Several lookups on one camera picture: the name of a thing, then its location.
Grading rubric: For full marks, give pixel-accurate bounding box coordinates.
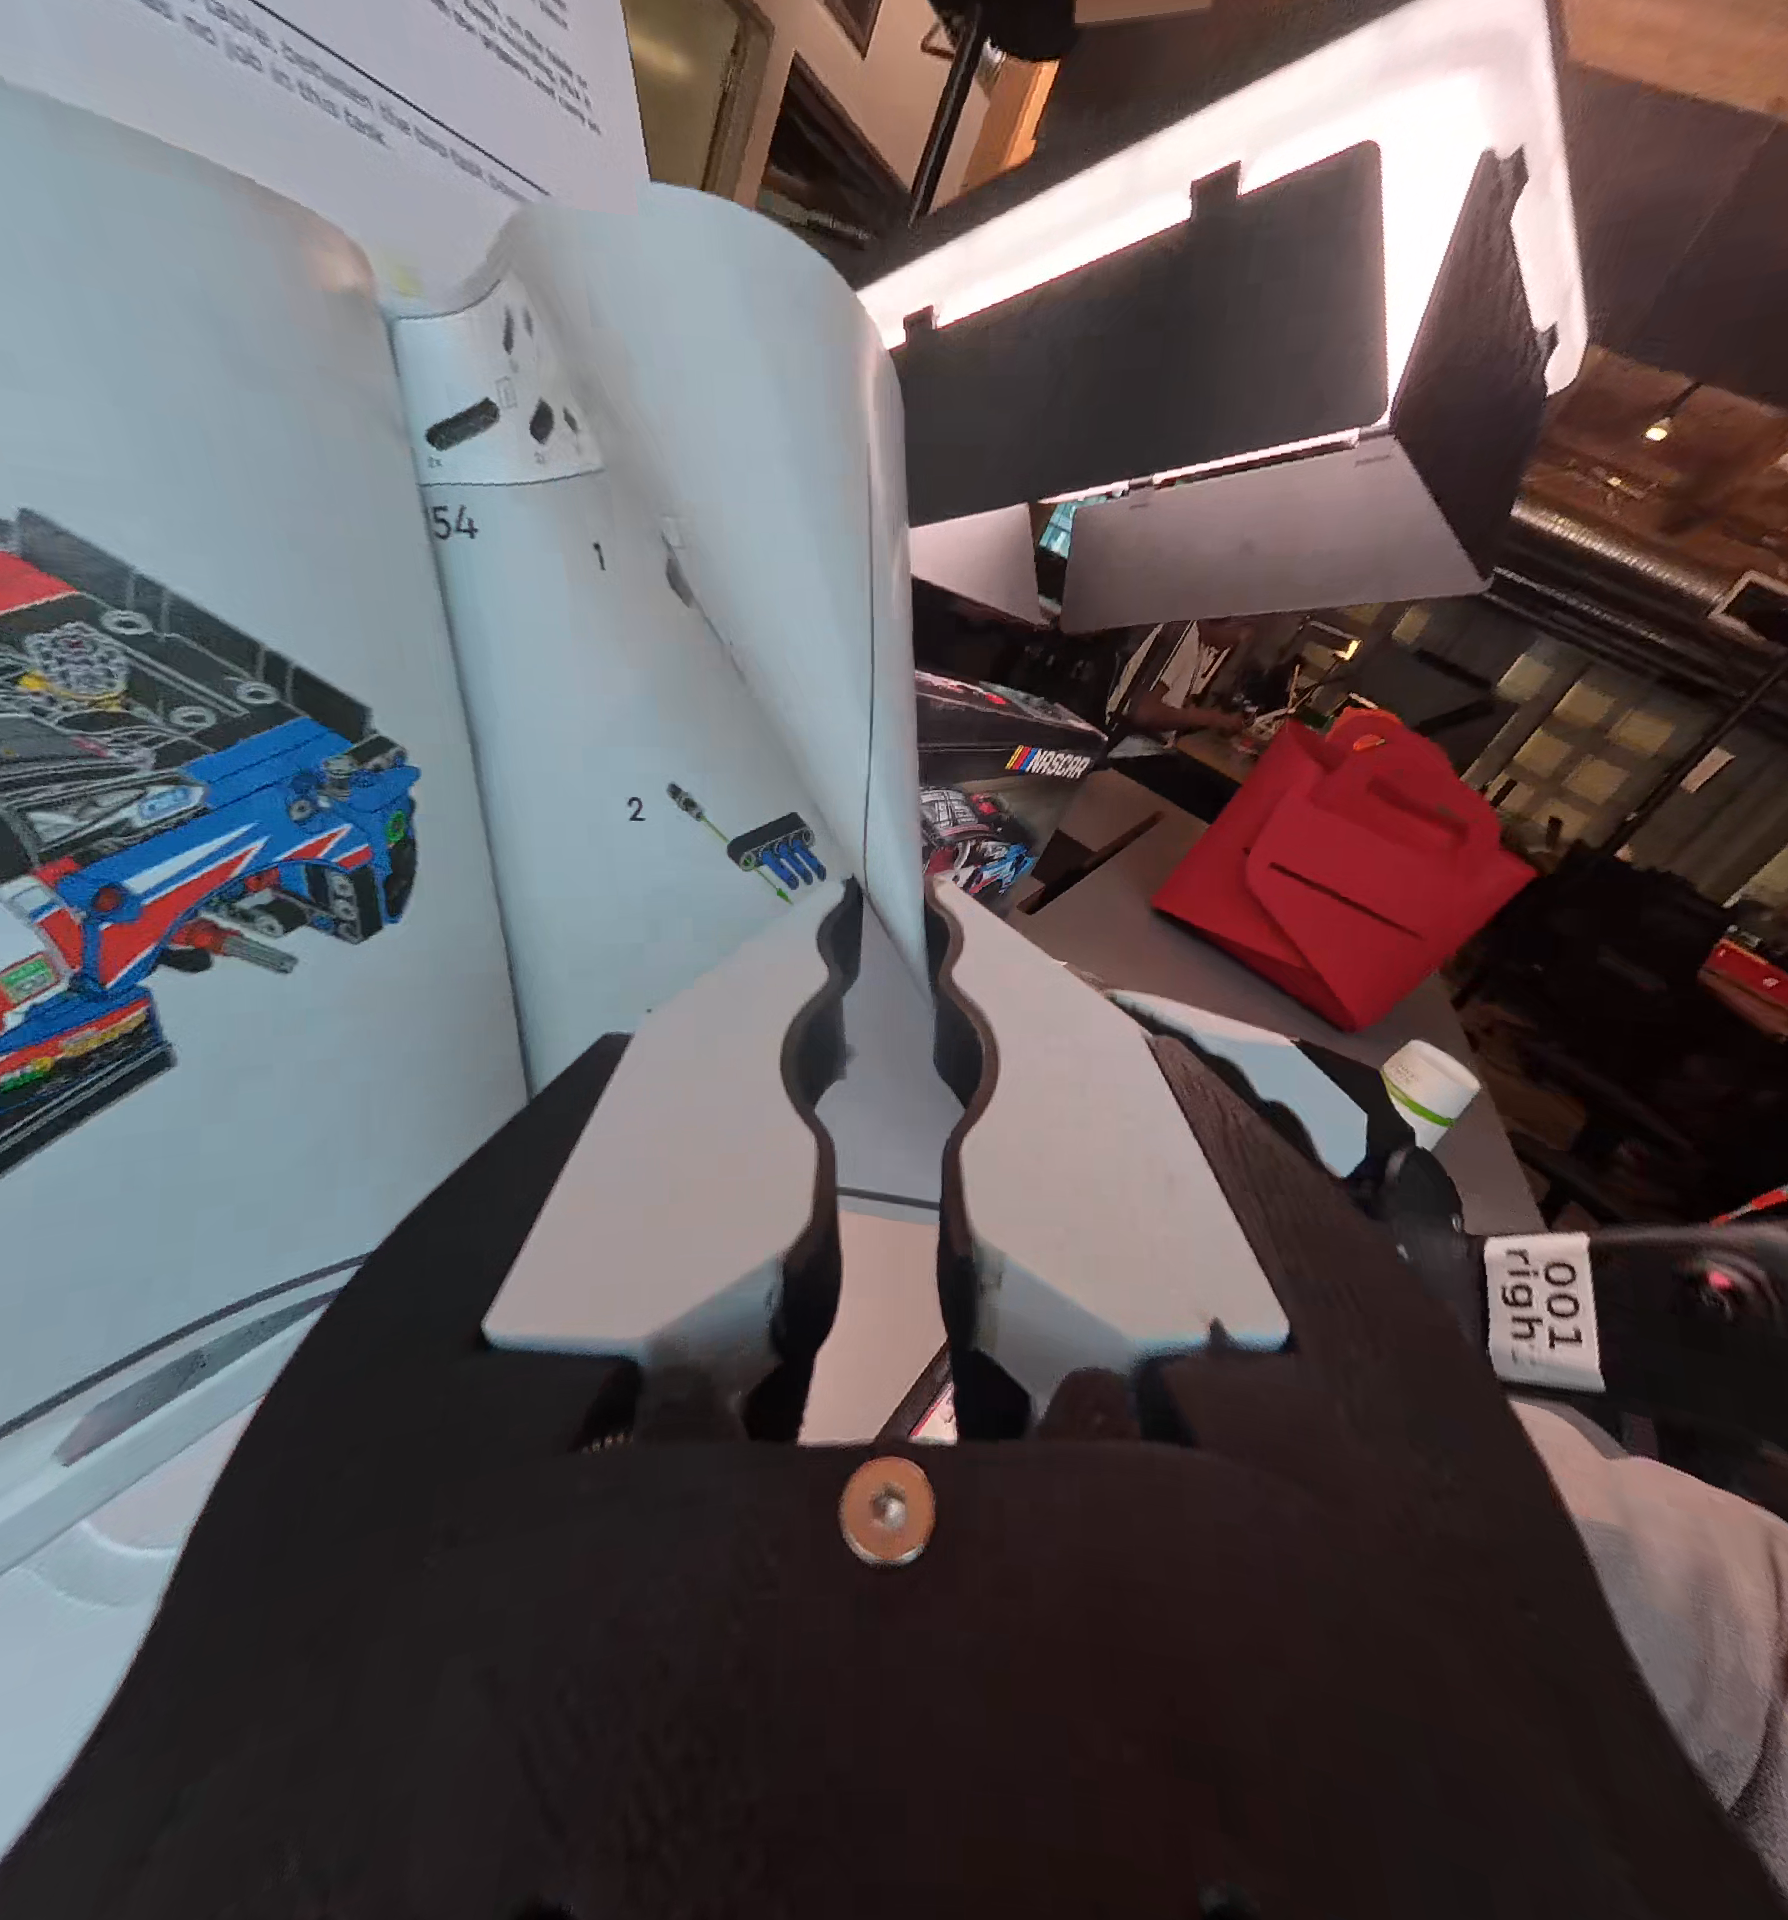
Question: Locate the white book stand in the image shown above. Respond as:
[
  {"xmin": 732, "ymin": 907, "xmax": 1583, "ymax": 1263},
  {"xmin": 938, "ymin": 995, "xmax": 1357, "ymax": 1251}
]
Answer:
[{"xmin": 0, "ymin": 1276, "xmax": 341, "ymax": 1630}]

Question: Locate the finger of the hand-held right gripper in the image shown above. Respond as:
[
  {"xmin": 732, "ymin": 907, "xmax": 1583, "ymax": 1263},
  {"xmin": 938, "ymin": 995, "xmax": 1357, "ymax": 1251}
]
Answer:
[{"xmin": 1111, "ymin": 986, "xmax": 1382, "ymax": 1186}]

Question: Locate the studio light panel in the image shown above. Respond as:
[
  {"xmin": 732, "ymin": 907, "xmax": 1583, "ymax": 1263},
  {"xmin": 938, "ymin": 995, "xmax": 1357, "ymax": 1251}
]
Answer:
[{"xmin": 853, "ymin": 0, "xmax": 1593, "ymax": 639}]

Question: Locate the white paper cup green band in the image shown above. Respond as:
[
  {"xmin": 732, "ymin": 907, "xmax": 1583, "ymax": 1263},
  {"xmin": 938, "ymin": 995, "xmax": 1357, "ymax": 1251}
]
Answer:
[{"xmin": 1379, "ymin": 1038, "xmax": 1481, "ymax": 1157}]

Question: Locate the white printed instruction sheet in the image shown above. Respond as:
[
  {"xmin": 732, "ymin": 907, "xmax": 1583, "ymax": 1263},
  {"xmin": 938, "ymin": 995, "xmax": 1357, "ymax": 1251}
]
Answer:
[{"xmin": 25, "ymin": 0, "xmax": 648, "ymax": 204}]

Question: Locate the person's right forearm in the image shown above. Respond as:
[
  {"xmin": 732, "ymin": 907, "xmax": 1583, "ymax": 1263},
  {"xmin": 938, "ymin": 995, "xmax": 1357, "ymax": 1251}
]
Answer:
[{"xmin": 1510, "ymin": 1395, "xmax": 1788, "ymax": 1884}]

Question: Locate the black toy car set box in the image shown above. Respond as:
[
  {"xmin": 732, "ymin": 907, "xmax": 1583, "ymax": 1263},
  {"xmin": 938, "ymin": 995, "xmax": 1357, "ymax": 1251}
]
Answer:
[{"xmin": 917, "ymin": 669, "xmax": 1113, "ymax": 903}]

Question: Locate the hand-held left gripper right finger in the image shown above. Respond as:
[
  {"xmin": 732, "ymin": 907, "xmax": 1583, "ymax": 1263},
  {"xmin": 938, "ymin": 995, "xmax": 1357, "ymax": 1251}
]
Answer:
[{"xmin": 929, "ymin": 881, "xmax": 1296, "ymax": 1429}]

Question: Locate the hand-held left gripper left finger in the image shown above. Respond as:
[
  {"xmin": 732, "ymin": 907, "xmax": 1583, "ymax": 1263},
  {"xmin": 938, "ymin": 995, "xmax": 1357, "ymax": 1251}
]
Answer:
[{"xmin": 477, "ymin": 881, "xmax": 864, "ymax": 1401}]

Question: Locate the toy car building manual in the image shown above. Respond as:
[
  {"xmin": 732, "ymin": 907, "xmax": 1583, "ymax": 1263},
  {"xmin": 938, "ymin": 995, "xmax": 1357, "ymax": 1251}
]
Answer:
[{"xmin": 0, "ymin": 51, "xmax": 969, "ymax": 1478}]

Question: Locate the red felt bag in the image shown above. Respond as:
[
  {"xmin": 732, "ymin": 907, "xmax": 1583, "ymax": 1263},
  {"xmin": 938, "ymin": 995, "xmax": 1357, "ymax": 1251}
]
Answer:
[{"xmin": 1151, "ymin": 709, "xmax": 1539, "ymax": 1034}]

